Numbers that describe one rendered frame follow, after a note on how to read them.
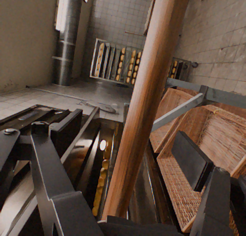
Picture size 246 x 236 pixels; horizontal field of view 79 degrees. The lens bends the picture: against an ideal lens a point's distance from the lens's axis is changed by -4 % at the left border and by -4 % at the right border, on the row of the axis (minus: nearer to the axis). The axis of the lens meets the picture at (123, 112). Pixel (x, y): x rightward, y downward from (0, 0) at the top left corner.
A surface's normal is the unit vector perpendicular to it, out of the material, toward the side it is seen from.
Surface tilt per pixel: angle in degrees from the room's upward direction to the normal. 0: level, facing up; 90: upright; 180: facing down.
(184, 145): 0
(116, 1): 90
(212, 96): 90
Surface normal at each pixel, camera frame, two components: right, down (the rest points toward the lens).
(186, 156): -0.98, -0.22
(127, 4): -0.01, 0.28
